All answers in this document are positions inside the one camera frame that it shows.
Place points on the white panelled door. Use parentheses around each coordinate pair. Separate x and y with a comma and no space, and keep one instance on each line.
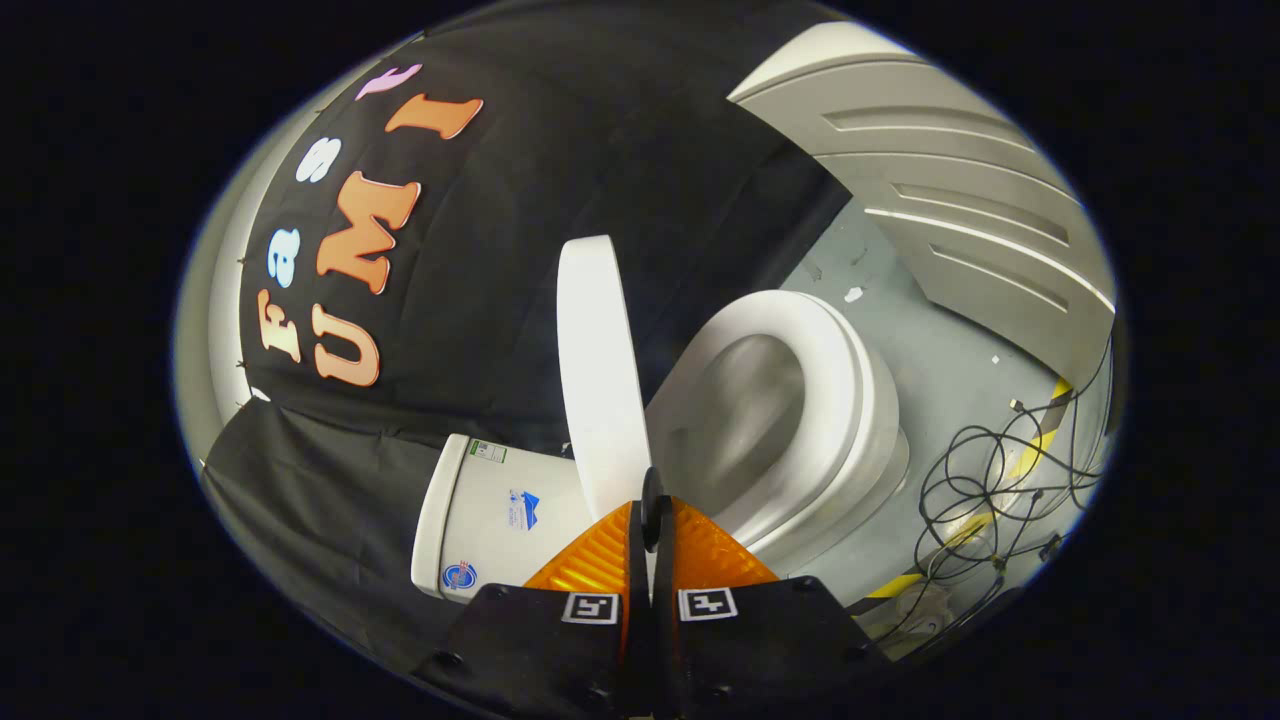
(950,190)

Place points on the yellow black floor tape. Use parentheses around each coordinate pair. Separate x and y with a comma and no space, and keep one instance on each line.
(1045,440)

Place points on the white toilet bowl with seat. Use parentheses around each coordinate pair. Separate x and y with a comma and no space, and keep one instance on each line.
(855,400)

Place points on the white toilet tank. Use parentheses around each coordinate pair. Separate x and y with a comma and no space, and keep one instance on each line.
(480,510)

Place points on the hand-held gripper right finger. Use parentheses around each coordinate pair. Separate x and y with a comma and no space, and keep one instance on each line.
(740,650)

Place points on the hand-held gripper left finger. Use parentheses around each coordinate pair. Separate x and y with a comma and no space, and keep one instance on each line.
(560,650)

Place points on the black backdrop cloth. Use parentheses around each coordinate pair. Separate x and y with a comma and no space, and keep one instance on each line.
(560,150)

